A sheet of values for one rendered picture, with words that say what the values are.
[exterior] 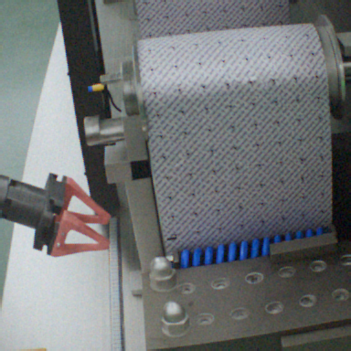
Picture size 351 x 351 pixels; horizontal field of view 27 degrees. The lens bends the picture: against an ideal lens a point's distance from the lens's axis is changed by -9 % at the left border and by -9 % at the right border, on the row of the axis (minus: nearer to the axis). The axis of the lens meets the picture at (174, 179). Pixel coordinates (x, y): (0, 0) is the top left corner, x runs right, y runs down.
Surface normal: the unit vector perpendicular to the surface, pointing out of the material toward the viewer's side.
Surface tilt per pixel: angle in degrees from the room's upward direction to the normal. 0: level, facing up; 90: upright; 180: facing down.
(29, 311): 0
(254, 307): 0
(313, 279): 0
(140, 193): 90
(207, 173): 90
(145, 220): 90
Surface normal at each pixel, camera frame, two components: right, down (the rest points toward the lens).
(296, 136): 0.06, 0.52
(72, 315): -0.12, -0.84
